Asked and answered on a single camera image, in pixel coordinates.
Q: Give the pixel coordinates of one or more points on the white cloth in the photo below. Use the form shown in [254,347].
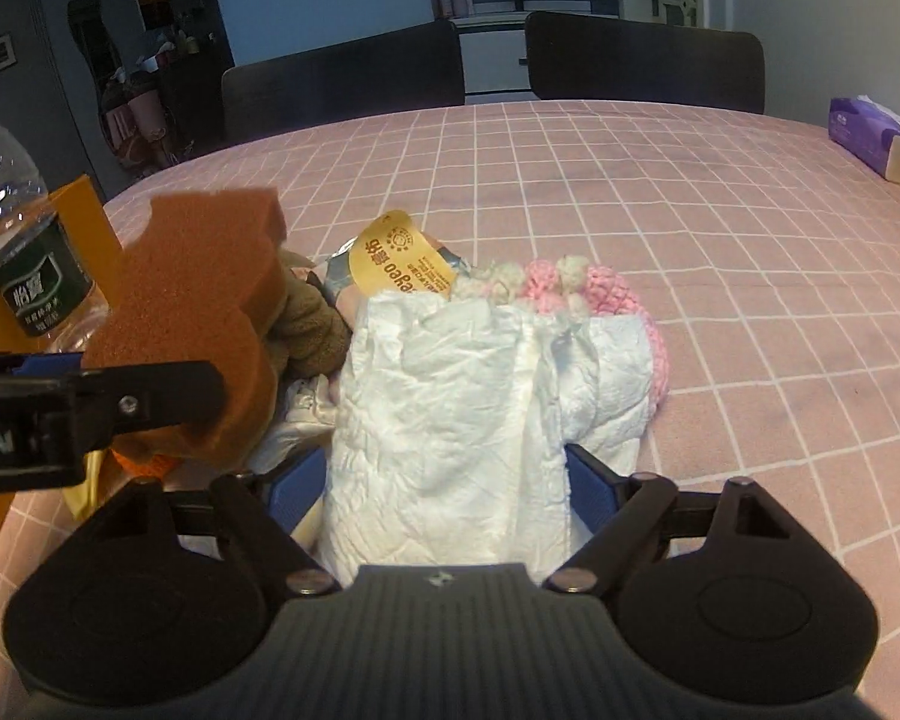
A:
[454,420]

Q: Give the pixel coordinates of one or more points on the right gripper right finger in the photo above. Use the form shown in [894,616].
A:
[625,515]

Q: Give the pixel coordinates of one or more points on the orange white storage box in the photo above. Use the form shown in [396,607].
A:
[76,252]

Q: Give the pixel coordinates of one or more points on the brown sponge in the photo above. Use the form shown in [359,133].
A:
[203,282]

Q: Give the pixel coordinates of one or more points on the purple tissue pack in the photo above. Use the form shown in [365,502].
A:
[864,128]

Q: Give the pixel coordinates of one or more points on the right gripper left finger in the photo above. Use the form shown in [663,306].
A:
[260,513]

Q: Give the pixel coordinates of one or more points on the brown knitted soft item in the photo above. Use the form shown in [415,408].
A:
[310,337]

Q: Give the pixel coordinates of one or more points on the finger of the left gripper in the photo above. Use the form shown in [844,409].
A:
[49,365]
[122,407]

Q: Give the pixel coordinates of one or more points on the black dining chair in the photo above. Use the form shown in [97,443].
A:
[408,69]
[595,57]

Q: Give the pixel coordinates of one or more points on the yellow label foil packet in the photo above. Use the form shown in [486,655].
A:
[391,254]

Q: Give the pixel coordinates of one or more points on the white sink cabinet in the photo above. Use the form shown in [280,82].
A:
[514,54]

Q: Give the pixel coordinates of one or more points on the pink white crochet item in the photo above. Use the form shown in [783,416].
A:
[573,285]

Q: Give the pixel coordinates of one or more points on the clear water bottle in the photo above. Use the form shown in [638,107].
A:
[24,209]

